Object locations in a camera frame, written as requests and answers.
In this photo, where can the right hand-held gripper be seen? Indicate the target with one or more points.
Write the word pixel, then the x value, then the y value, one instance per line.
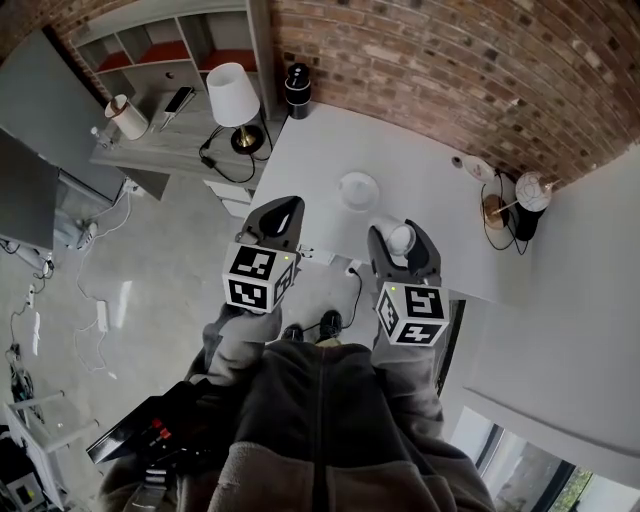
pixel 420 310

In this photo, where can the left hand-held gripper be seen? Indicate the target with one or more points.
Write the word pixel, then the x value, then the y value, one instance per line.
pixel 255 280

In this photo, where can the white saucer plate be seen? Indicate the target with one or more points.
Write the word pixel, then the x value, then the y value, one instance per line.
pixel 357 192

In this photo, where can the person's right forearm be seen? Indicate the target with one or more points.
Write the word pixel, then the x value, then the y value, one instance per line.
pixel 405 380

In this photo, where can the person's left forearm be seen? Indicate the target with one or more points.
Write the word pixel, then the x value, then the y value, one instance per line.
pixel 245 340

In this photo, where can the white power strip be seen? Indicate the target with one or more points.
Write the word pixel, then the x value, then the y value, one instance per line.
pixel 102 315
pixel 36 332
pixel 87 235
pixel 320 254

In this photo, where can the white floor socket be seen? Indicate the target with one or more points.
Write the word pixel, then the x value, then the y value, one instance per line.
pixel 352 271

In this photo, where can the person's right shoe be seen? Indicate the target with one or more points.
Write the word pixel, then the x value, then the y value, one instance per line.
pixel 331 324

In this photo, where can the person's shoe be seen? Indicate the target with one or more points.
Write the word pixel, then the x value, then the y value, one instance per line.
pixel 294 333
pixel 331 324

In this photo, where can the black table leg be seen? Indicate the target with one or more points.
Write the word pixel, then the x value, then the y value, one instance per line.
pixel 450 350

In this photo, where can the person's left shoe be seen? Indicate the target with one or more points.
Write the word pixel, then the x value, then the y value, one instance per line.
pixel 294 333

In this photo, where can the small grey cup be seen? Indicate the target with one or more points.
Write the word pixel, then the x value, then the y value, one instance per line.
pixel 457 162

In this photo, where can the small patterned white dish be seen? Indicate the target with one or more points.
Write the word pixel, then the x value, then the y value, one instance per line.
pixel 479 167

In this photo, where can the black cylinder vase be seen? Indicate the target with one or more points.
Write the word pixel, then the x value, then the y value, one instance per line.
pixel 527 225

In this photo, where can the black cylinder speaker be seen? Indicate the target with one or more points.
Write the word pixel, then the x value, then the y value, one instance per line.
pixel 298 90

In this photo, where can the white shade table lamp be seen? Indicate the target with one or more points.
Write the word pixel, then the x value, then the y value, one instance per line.
pixel 232 97

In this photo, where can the grey wooden sideboard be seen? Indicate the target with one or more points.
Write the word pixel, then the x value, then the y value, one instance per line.
pixel 165 147

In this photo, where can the white globe table lamp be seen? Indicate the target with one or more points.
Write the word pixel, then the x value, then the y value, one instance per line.
pixel 532 190

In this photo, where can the black phone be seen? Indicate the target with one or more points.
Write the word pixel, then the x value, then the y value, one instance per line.
pixel 179 100

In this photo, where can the red storage bin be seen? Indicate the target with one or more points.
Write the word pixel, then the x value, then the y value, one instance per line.
pixel 227 59
pixel 114 62
pixel 165 52

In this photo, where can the white cylinder container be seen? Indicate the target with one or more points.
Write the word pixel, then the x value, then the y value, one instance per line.
pixel 127 117

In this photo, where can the person's dark fleece jacket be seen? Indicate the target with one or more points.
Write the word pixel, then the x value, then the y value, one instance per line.
pixel 310 425

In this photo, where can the clear plastic bottle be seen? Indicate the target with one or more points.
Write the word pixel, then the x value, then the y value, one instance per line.
pixel 99 137

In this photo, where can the grey open shelf unit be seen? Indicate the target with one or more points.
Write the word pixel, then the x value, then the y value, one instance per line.
pixel 150 30

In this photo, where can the black equipment box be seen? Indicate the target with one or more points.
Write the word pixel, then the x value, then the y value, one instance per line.
pixel 150 430

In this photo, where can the dark framed window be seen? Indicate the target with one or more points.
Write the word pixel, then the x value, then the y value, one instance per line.
pixel 530 480

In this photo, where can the white metal rack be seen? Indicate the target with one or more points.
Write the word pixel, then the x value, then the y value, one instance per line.
pixel 45 440

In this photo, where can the white wall plug adapter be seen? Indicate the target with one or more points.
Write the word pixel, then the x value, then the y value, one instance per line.
pixel 131 187

